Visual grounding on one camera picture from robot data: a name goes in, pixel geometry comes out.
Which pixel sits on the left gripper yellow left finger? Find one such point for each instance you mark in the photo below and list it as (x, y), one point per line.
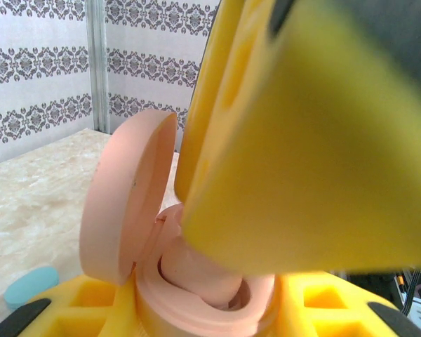
(73, 309)

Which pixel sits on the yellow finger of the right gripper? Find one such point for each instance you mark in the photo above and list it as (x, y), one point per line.
(210, 105)
(319, 158)

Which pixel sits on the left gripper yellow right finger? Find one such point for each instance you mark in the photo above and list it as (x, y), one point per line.
(337, 309)

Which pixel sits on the blue earbud charging case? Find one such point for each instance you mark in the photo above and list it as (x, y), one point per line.
(31, 286)

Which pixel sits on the pink earbud charging case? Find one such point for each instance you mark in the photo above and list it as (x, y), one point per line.
(108, 210)

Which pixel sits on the aluminium frame post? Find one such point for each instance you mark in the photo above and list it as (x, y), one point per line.
(99, 70)

